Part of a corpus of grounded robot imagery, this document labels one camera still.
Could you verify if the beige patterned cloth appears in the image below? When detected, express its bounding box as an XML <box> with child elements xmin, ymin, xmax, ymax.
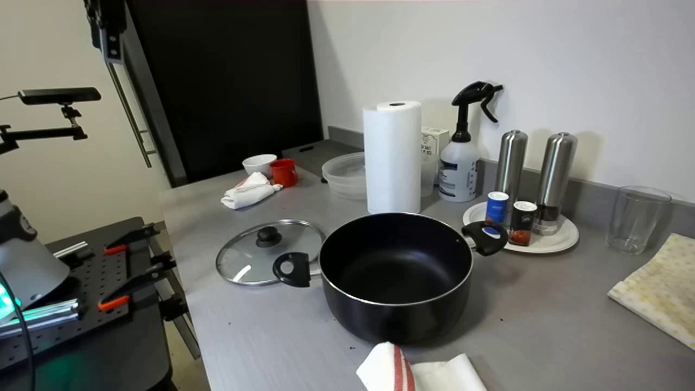
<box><xmin>608</xmin><ymin>233</ymin><xmax>695</xmax><ymax>350</ymax></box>

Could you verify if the clear drinking glass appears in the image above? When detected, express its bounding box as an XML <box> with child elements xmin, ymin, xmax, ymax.
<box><xmin>608</xmin><ymin>186</ymin><xmax>671</xmax><ymax>255</ymax></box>

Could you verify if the black perforated robot table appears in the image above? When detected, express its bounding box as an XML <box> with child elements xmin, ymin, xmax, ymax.
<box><xmin>0</xmin><ymin>218</ymin><xmax>173</xmax><ymax>391</ymax></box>

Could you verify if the black cooking pot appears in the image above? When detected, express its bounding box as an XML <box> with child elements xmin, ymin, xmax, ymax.
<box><xmin>272</xmin><ymin>211</ymin><xmax>510</xmax><ymax>347</ymax></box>

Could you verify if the steel grinder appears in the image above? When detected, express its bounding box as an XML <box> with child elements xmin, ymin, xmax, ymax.
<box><xmin>494</xmin><ymin>130</ymin><xmax>527</xmax><ymax>197</ymax></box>
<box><xmin>537</xmin><ymin>132</ymin><xmax>578</xmax><ymax>234</ymax></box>

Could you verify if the blue spice jar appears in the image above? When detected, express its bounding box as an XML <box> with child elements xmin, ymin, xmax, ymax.
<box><xmin>483</xmin><ymin>192</ymin><xmax>510</xmax><ymax>223</ymax></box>

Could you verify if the white bowl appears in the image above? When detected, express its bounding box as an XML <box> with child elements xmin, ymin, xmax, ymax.
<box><xmin>240</xmin><ymin>154</ymin><xmax>275</xmax><ymax>174</ymax></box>

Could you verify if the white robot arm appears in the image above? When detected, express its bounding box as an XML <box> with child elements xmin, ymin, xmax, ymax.
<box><xmin>0</xmin><ymin>192</ymin><xmax>68</xmax><ymax>319</ymax></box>

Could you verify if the black camera on stand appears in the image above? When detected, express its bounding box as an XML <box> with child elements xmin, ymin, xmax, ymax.
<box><xmin>0</xmin><ymin>84</ymin><xmax>104</xmax><ymax>156</ymax></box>

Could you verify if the black orange clamp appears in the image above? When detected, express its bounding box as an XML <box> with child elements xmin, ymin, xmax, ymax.
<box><xmin>104</xmin><ymin>223</ymin><xmax>162</xmax><ymax>257</ymax></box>
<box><xmin>97</xmin><ymin>252</ymin><xmax>175</xmax><ymax>312</ymax></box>

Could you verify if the white red striped towel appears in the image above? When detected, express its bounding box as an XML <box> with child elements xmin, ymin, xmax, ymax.
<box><xmin>355</xmin><ymin>340</ymin><xmax>487</xmax><ymax>391</ymax></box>

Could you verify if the right steel grinder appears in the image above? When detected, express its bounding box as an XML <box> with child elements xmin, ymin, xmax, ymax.
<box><xmin>537</xmin><ymin>132</ymin><xmax>578</xmax><ymax>234</ymax></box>

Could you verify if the upper black orange clamp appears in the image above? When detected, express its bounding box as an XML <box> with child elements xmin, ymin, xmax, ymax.
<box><xmin>104</xmin><ymin>223</ymin><xmax>162</xmax><ymax>257</ymax></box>

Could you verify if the clear plastic container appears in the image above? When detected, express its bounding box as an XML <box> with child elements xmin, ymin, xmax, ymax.
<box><xmin>322</xmin><ymin>151</ymin><xmax>367</xmax><ymax>200</ymax></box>

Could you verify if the glass lid with black knob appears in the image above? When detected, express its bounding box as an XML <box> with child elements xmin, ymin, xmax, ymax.
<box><xmin>215</xmin><ymin>220</ymin><xmax>326</xmax><ymax>287</ymax></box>

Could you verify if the white round plate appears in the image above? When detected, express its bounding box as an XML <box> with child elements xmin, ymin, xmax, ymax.
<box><xmin>463</xmin><ymin>201</ymin><xmax>580</xmax><ymax>255</ymax></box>

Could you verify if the dark spice jar white cap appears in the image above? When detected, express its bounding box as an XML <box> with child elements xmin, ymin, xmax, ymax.
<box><xmin>510</xmin><ymin>200</ymin><xmax>539</xmax><ymax>245</ymax></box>

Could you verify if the lower black orange clamp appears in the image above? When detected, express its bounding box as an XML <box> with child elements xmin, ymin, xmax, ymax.
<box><xmin>97</xmin><ymin>252</ymin><xmax>175</xmax><ymax>312</ymax></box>

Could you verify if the white paper towel roll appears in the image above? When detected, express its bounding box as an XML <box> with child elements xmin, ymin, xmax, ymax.
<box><xmin>363</xmin><ymin>99</ymin><xmax>420</xmax><ymax>213</ymax></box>

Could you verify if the spray bottle with black trigger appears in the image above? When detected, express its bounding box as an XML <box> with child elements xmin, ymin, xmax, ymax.
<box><xmin>436</xmin><ymin>80</ymin><xmax>502</xmax><ymax>201</ymax></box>

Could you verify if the left steel grinder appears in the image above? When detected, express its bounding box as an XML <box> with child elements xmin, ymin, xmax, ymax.
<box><xmin>494</xmin><ymin>130</ymin><xmax>527</xmax><ymax>197</ymax></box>

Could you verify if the white power outlet cube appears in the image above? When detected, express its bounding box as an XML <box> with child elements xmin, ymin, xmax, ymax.
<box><xmin>420</xmin><ymin>128</ymin><xmax>450</xmax><ymax>195</ymax></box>

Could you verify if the red cup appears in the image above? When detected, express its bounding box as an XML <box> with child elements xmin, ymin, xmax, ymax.
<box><xmin>272</xmin><ymin>159</ymin><xmax>298</xmax><ymax>186</ymax></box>

